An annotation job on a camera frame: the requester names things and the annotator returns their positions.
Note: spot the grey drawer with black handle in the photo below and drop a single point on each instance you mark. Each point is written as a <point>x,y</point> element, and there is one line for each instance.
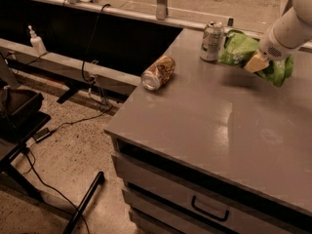
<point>163,203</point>

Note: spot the metal window post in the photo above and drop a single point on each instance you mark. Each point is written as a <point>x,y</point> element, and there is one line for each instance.
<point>161,9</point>

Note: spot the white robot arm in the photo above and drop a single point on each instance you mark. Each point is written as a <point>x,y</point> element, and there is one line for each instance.
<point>297,20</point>

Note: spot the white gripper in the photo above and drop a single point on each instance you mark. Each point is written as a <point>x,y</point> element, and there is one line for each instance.
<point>272,46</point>

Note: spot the green rice chip bag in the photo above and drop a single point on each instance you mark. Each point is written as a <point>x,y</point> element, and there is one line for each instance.
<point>238,48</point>

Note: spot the brown can lying down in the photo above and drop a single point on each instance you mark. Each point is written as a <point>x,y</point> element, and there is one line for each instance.
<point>158,73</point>

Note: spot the white pump bottle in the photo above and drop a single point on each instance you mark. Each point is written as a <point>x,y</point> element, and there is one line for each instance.
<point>37,42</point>

